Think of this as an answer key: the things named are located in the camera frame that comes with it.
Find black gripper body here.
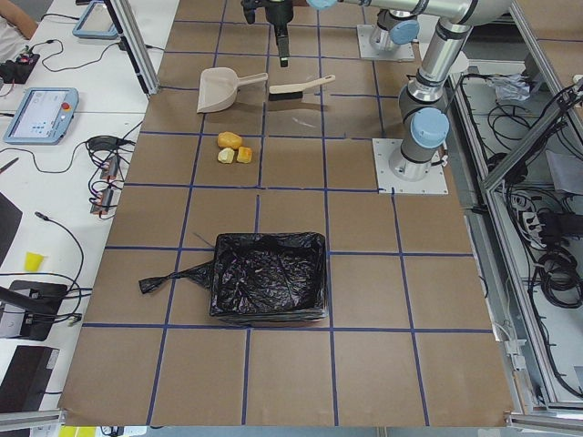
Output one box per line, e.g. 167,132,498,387
240,0,293,37

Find beige hand brush black bristles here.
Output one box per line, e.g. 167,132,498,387
268,75,336,101

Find beige plastic dustpan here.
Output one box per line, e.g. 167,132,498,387
197,67,269,113

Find large yellow sponge piece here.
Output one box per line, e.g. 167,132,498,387
217,131,243,150

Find orange yellow sponge piece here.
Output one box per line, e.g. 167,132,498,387
236,146,253,164

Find pale yellow sponge piece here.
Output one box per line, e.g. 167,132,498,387
217,147,235,164

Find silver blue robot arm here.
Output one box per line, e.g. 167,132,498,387
369,9,420,62
356,1,511,182

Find bin lined with black bag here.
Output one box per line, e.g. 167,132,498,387
138,232,328,326

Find blue teach pendant far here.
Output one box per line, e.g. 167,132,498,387
72,1,118,40

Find blue teach pendant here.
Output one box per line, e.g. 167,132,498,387
3,87,79,146
72,1,118,40

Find small usb hub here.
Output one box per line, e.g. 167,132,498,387
89,188,113,216
100,155,120,181

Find crumpled white paper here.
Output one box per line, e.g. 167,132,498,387
490,74,530,101

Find blue teach pendant near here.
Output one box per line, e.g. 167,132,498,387
3,87,79,146

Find yellow paper cup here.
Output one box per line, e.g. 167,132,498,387
24,251,46,272

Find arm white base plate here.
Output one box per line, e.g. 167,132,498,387
373,138,448,196
356,25,415,62

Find aluminium frame post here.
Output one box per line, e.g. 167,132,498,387
105,0,159,96

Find bundle of black cables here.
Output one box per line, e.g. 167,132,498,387
482,76,583,397

